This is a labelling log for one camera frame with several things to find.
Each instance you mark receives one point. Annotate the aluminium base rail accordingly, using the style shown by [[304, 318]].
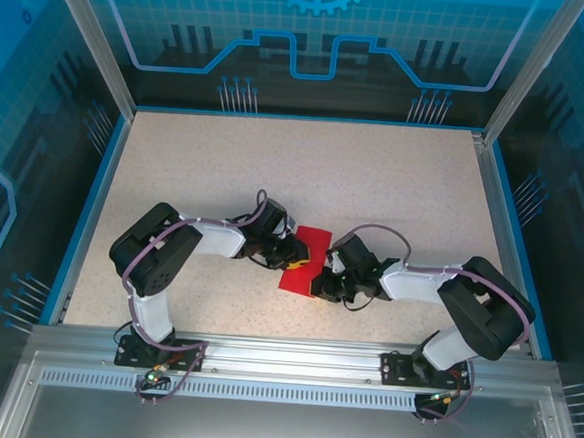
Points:
[[287, 359]]

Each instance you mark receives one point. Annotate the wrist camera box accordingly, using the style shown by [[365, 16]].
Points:
[[330, 263], [288, 229]]

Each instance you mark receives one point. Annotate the aluminium side rail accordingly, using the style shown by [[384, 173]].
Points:
[[503, 244]]

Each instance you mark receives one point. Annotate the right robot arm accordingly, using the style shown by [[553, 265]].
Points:
[[486, 313]]

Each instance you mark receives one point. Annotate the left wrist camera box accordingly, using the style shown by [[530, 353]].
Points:
[[288, 229]]

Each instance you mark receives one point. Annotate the small connector with green light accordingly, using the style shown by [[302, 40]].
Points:
[[441, 397], [154, 377]]

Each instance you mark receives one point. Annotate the grey sheet metal tray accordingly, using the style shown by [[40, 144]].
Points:
[[277, 428]]

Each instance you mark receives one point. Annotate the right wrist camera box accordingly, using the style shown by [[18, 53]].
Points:
[[330, 263]]

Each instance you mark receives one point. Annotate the aluminium frame post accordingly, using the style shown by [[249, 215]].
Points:
[[533, 70], [91, 39]]

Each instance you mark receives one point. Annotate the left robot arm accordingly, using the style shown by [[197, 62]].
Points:
[[154, 249]]

